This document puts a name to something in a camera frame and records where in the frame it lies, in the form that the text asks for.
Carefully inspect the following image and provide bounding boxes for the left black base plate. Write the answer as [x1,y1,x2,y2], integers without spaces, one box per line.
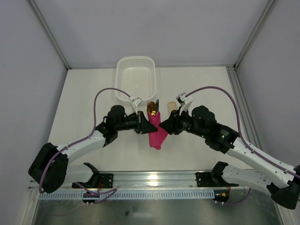
[79,173,113,189]

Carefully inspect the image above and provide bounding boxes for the left aluminium frame post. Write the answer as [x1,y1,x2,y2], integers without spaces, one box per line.
[27,0,71,70]

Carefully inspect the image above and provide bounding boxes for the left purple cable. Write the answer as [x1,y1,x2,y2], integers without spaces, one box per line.
[38,88,118,204]

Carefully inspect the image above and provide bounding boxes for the right aluminium side rail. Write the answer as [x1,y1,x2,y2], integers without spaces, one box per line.
[226,65,263,150]

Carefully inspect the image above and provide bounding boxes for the magenta paper napkin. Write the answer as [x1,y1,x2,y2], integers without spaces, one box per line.
[147,112,168,150]

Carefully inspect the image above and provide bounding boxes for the right aluminium frame post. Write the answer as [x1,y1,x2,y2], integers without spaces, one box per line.
[233,0,278,70]

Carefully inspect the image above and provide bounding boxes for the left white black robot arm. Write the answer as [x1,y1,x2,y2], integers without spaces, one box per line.
[28,105,158,194]

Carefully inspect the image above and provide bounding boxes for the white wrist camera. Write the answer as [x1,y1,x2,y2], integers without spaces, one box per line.
[129,97,143,114]
[176,92,193,115]

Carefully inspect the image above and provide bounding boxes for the purple cable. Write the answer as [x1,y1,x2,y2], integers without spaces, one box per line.
[38,88,118,204]
[185,86,300,206]

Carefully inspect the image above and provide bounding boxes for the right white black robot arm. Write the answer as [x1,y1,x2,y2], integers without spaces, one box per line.
[159,105,300,210]

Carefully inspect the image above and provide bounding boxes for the black connector box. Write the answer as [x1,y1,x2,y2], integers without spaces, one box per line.
[213,191,230,205]
[82,192,100,205]

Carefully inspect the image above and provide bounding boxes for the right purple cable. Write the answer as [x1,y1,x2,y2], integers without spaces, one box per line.
[185,86,300,206]

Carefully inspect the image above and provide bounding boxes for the white perforated plastic basket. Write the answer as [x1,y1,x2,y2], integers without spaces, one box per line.
[115,56,157,104]

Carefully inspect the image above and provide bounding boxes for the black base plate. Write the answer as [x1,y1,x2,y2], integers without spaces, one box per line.
[79,173,113,189]
[194,172,239,188]

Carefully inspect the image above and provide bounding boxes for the right black connector box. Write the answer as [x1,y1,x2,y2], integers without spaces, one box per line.
[213,191,230,205]

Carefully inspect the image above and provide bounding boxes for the aluminium front rail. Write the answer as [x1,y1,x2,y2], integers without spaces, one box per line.
[28,169,285,190]

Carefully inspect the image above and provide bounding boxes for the aluminium frame post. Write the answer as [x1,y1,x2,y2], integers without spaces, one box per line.
[27,0,71,70]
[233,0,278,70]

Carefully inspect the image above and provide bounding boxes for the gold spoon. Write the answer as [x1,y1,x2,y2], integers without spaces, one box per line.
[147,101,158,116]

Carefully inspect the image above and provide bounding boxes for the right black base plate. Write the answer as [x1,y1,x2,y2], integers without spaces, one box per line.
[194,172,239,188]

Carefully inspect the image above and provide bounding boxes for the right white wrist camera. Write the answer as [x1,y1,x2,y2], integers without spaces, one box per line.
[176,92,193,115]

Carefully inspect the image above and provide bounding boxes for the left black connector box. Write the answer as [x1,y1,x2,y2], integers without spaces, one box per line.
[82,192,100,205]

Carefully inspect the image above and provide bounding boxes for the slotted white cable duct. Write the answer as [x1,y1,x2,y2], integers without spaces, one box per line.
[39,189,214,200]

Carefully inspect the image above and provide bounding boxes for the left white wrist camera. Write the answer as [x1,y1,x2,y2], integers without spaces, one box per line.
[129,97,143,114]

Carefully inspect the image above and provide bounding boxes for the beige utensil tray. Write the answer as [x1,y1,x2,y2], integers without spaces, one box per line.
[167,101,178,115]

